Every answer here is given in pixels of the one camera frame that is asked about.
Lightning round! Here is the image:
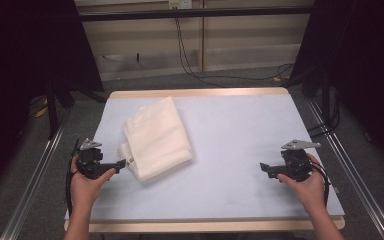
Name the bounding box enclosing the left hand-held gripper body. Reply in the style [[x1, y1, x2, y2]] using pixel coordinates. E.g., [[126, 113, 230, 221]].
[[75, 137, 115, 180]]

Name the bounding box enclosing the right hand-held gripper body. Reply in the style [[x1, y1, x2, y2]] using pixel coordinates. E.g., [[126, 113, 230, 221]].
[[267, 138, 322, 183]]

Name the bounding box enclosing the cream white towel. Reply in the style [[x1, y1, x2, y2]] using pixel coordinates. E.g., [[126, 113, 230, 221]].
[[117, 95, 195, 183]]

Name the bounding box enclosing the person's left hand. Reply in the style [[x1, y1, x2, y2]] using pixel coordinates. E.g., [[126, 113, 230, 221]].
[[69, 155, 117, 214]]

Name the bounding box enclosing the person's right hand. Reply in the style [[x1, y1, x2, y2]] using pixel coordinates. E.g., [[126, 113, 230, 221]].
[[277, 152, 328, 215]]

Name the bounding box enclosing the light blue table mat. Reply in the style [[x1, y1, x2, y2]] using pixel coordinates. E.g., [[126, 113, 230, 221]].
[[64, 93, 346, 222]]

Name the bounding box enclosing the black metal stand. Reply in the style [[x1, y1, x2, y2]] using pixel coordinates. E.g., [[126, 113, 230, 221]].
[[43, 78, 108, 141], [279, 62, 335, 128]]

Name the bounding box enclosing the yellow floor tape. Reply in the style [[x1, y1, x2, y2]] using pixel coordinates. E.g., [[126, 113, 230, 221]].
[[34, 105, 49, 119]]

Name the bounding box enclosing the wooden table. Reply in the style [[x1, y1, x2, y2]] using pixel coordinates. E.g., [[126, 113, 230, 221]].
[[63, 87, 346, 234]]

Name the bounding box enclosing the dark curtain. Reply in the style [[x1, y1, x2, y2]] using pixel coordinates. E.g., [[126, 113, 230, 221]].
[[292, 0, 384, 176], [0, 0, 105, 201]]

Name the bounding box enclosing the black horizontal metal bar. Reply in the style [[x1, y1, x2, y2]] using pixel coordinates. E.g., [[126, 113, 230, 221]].
[[77, 5, 315, 23]]

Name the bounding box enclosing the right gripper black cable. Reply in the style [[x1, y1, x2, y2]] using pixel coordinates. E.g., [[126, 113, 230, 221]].
[[307, 159, 332, 208]]

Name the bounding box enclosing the silver metal floor rail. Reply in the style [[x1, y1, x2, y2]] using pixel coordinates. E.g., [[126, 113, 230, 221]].
[[304, 97, 384, 240], [0, 112, 70, 240]]

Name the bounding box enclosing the black cable bundle by stand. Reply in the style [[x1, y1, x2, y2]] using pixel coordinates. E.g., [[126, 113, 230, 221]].
[[307, 87, 342, 139]]

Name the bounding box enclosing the long black floor cable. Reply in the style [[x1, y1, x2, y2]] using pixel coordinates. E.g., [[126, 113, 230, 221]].
[[173, 7, 296, 89]]

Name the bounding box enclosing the white wall outlet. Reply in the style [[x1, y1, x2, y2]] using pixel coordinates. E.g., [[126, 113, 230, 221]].
[[167, 0, 194, 10]]

